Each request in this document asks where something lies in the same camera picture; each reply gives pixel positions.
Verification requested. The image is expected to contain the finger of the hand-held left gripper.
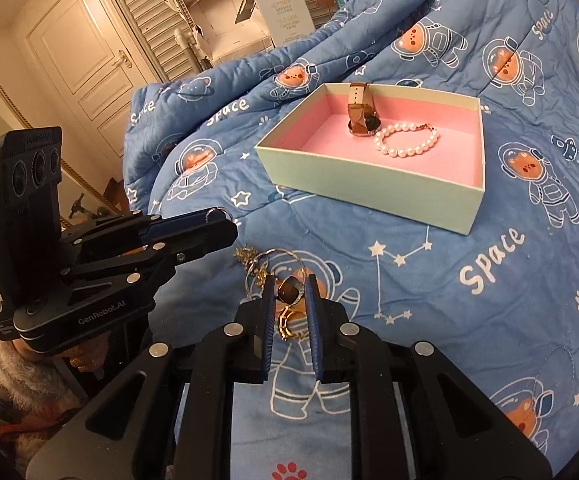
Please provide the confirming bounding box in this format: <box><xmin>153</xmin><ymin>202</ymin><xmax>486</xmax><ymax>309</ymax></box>
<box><xmin>62</xmin><ymin>207</ymin><xmax>240</xmax><ymax>262</ymax></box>
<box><xmin>58</xmin><ymin>246</ymin><xmax>193</xmax><ymax>307</ymax></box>

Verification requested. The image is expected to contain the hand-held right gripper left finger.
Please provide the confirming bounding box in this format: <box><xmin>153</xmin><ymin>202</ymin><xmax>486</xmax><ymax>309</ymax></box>
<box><xmin>24</xmin><ymin>274</ymin><xmax>278</xmax><ymax>480</ymax></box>

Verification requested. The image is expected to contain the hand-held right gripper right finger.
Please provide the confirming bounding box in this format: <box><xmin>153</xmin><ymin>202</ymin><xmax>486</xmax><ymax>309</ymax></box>
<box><xmin>303</xmin><ymin>274</ymin><xmax>555</xmax><ymax>480</ymax></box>

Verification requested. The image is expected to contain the gold chain bracelet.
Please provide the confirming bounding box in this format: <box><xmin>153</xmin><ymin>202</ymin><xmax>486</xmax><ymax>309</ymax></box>
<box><xmin>276</xmin><ymin>305</ymin><xmax>310</xmax><ymax>344</ymax></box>

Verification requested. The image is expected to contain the gold ring with brown stone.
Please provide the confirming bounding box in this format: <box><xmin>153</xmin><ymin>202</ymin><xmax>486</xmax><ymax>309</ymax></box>
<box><xmin>274</xmin><ymin>275</ymin><xmax>304</xmax><ymax>307</ymax></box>

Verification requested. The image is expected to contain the thin gold necklace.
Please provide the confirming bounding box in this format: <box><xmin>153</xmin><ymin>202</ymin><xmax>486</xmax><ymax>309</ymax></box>
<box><xmin>233</xmin><ymin>246</ymin><xmax>270</xmax><ymax>302</ymax></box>

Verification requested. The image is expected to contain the pale green box pink lining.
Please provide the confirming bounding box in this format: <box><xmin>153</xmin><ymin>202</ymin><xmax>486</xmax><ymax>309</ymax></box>
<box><xmin>254</xmin><ymin>82</ymin><xmax>486</xmax><ymax>237</ymax></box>

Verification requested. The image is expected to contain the person's left forearm fuzzy sleeve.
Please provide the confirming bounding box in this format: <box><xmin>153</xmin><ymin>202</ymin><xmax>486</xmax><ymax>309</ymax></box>
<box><xmin>0</xmin><ymin>260</ymin><xmax>88</xmax><ymax>463</ymax></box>

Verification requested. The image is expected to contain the person's left hand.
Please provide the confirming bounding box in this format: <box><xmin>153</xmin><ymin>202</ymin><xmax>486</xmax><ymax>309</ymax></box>
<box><xmin>57</xmin><ymin>335</ymin><xmax>113</xmax><ymax>374</ymax></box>

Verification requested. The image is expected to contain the dark toy tricycle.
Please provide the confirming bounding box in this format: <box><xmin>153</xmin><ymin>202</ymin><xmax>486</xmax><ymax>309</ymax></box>
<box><xmin>67</xmin><ymin>191</ymin><xmax>121</xmax><ymax>222</ymax></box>

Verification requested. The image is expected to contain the blue printed blanket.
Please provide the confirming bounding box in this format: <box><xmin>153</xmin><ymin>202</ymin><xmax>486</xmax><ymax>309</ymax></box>
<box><xmin>122</xmin><ymin>0</ymin><xmax>579</xmax><ymax>480</ymax></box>

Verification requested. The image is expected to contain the white panel door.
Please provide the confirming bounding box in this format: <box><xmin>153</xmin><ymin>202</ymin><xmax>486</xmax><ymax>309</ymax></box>
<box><xmin>17</xmin><ymin>0</ymin><xmax>146</xmax><ymax>161</ymax></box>

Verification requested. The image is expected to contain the white baby high chair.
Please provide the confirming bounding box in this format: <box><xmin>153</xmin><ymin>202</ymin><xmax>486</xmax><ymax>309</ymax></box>
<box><xmin>162</xmin><ymin>0</ymin><xmax>271</xmax><ymax>70</ymax></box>

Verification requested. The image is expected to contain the beige slatted shutter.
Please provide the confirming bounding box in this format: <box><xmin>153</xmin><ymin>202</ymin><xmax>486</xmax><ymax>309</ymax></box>
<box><xmin>120</xmin><ymin>0</ymin><xmax>335</xmax><ymax>83</ymax></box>

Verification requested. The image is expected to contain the tall white carton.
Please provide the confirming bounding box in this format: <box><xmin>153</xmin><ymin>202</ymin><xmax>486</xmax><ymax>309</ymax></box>
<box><xmin>246</xmin><ymin>0</ymin><xmax>316</xmax><ymax>47</ymax></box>

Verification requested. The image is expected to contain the white pearl bracelet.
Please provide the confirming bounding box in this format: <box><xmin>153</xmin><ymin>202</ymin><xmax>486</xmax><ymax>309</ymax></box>
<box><xmin>373</xmin><ymin>121</ymin><xmax>441</xmax><ymax>160</ymax></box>

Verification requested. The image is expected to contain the wristwatch with beige strap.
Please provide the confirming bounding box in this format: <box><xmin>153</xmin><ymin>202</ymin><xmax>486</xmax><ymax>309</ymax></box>
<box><xmin>345</xmin><ymin>81</ymin><xmax>383</xmax><ymax>137</ymax></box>

